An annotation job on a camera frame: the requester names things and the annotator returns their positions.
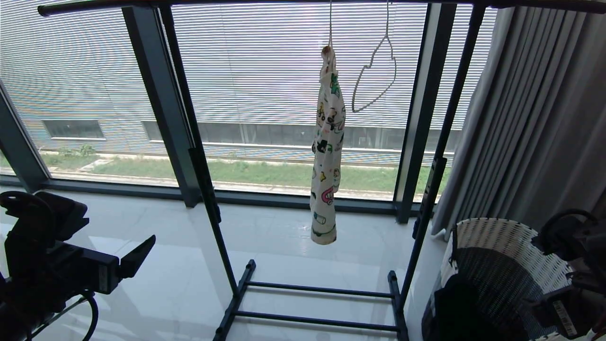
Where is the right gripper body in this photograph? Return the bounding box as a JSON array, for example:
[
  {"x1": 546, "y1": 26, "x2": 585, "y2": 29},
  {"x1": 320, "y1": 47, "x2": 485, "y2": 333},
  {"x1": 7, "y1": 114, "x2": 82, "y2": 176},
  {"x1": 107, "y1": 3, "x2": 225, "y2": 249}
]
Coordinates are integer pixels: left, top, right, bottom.
[{"x1": 523, "y1": 275, "x2": 606, "y2": 339}]

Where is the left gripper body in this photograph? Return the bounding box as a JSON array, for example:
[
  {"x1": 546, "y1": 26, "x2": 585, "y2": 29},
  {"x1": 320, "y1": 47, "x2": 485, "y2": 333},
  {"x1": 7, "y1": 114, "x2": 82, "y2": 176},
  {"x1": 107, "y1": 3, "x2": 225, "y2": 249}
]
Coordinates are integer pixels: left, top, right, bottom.
[{"x1": 5, "y1": 239, "x2": 120, "y2": 318}]

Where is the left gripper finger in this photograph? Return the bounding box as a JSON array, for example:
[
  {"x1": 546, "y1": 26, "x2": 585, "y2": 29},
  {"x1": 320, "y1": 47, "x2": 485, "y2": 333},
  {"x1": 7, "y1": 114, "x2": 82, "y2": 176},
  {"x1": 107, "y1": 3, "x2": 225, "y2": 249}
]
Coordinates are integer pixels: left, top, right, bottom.
[{"x1": 118, "y1": 235, "x2": 156, "y2": 279}]

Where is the black garment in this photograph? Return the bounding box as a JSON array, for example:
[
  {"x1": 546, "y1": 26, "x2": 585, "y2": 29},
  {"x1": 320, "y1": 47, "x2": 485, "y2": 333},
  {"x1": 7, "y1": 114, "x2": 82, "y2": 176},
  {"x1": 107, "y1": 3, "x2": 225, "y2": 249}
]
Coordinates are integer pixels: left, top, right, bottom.
[{"x1": 432, "y1": 275, "x2": 481, "y2": 341}]

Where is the cream printed garment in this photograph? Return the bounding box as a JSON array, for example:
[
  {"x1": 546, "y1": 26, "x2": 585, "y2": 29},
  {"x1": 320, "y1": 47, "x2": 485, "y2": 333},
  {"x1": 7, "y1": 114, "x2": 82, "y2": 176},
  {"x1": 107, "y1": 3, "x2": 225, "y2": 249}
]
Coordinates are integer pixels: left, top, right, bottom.
[{"x1": 310, "y1": 46, "x2": 346, "y2": 245}]

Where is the pink clothes hanger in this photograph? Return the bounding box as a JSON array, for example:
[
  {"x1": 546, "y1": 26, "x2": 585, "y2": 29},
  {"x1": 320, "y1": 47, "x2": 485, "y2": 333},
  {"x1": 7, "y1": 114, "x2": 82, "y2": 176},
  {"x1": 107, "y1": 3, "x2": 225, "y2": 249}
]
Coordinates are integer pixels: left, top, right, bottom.
[
  {"x1": 352, "y1": 0, "x2": 397, "y2": 113},
  {"x1": 322, "y1": 0, "x2": 334, "y2": 55}
]

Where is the white laundry basket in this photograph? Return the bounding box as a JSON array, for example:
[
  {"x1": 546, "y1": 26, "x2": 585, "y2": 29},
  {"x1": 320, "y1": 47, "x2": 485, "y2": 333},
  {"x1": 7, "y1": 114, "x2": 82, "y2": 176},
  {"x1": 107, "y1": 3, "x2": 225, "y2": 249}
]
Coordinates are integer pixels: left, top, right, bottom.
[{"x1": 421, "y1": 218, "x2": 576, "y2": 341}]

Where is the black clothes rack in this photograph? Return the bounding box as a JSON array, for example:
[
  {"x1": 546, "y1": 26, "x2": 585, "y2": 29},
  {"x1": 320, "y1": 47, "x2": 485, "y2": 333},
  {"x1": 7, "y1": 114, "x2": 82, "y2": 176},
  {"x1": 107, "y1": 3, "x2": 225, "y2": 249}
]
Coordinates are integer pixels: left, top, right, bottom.
[{"x1": 38, "y1": 0, "x2": 606, "y2": 341}]

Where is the window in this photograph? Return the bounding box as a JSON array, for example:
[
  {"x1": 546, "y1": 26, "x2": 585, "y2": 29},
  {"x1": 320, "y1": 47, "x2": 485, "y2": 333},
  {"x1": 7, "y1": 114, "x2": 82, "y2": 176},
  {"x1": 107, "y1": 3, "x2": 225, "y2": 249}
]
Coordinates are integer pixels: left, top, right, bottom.
[{"x1": 0, "y1": 0, "x2": 498, "y2": 223}]

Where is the brown curtain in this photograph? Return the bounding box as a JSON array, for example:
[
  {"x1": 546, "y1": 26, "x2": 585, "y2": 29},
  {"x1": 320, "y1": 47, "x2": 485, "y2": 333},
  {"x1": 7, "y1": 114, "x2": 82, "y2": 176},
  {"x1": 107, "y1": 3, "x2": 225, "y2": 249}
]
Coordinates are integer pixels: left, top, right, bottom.
[{"x1": 431, "y1": 5, "x2": 606, "y2": 237}]

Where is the thin black cable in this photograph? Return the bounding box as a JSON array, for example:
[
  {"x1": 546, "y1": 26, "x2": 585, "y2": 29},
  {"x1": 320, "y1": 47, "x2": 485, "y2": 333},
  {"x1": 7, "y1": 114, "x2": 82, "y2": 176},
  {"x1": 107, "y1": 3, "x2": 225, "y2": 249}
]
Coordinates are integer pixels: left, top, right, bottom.
[{"x1": 28, "y1": 296, "x2": 88, "y2": 339}]

